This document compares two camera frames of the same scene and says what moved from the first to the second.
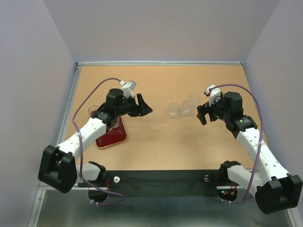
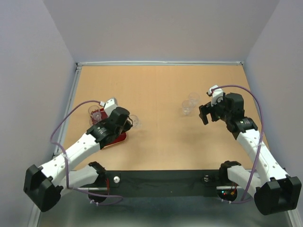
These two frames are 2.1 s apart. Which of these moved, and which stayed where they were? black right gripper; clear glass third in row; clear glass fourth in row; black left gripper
Moved: black left gripper
Stayed: clear glass fourth in row; clear glass third in row; black right gripper
